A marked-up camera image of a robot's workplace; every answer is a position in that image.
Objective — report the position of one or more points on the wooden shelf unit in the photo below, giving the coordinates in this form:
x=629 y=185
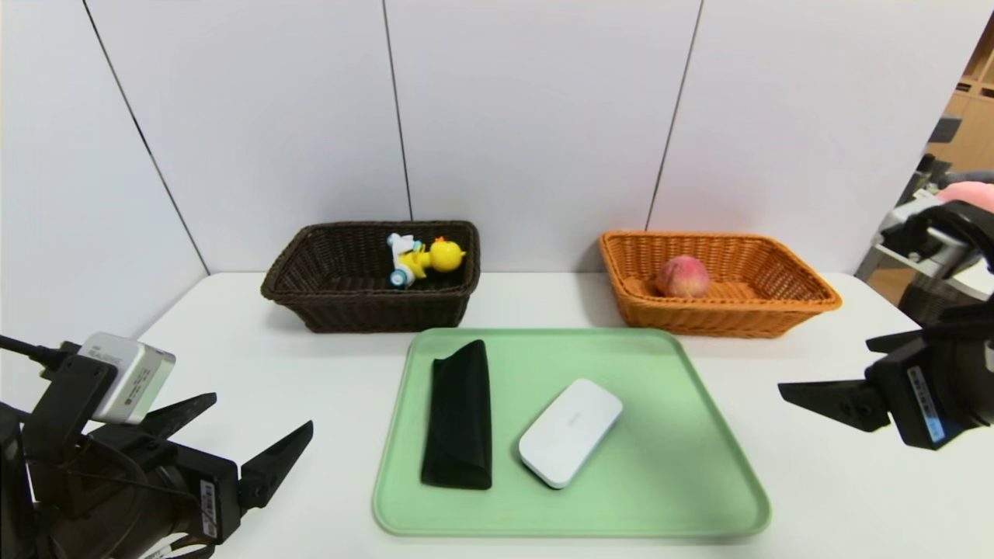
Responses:
x=971 y=132

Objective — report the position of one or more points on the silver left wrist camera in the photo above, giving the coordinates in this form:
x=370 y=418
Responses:
x=132 y=380

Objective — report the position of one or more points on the dark brown wicker basket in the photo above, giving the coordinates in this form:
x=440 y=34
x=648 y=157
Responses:
x=342 y=303

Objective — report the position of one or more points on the light green plastic tray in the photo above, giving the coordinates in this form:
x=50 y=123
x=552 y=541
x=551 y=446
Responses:
x=660 y=481

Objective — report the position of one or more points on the white rounded power bank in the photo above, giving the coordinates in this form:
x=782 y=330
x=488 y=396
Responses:
x=571 y=435

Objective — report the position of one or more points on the orange wicker basket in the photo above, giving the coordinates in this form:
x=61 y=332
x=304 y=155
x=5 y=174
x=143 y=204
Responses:
x=738 y=318

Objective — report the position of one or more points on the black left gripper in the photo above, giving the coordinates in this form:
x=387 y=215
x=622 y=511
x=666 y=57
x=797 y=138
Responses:
x=211 y=497

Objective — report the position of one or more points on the pink plush toy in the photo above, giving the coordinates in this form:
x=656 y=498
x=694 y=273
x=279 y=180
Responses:
x=971 y=192

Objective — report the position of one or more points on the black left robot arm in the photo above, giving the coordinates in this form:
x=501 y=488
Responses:
x=31 y=497

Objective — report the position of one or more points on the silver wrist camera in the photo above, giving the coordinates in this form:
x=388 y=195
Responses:
x=132 y=380
x=932 y=241

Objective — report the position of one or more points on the black glasses case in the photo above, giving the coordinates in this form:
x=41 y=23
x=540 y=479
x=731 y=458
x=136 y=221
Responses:
x=458 y=419

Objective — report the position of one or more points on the red yellow peach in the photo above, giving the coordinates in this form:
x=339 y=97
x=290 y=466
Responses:
x=683 y=277

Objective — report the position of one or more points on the yellow duck toy car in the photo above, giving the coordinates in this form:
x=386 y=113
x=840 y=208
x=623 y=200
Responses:
x=444 y=255

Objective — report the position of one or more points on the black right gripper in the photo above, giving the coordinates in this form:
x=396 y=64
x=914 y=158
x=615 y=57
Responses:
x=921 y=400

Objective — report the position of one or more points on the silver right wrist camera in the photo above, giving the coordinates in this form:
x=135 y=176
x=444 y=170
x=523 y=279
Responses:
x=932 y=241

